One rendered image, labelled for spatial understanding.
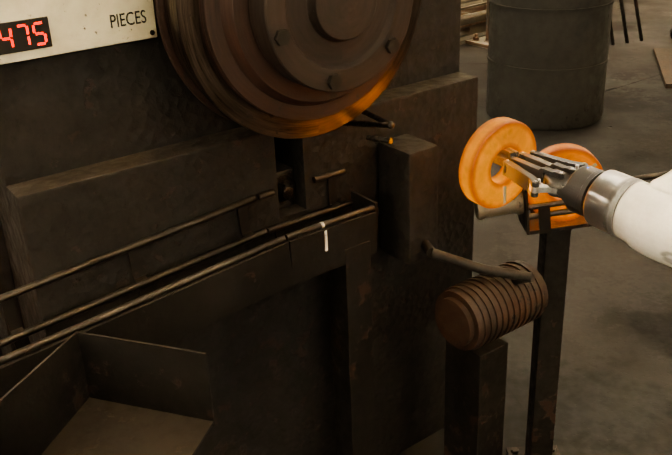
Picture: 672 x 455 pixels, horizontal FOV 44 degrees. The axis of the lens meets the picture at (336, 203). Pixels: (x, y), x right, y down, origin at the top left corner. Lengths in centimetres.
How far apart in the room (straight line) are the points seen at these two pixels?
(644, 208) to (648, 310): 150
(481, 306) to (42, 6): 93
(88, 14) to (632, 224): 85
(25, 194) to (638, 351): 174
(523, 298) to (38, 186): 92
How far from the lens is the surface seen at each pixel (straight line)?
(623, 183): 126
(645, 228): 121
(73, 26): 132
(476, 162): 137
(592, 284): 280
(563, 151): 165
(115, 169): 137
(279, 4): 122
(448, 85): 173
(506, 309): 166
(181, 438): 119
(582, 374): 237
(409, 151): 156
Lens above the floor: 134
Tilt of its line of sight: 24 degrees down
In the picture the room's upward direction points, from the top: 2 degrees counter-clockwise
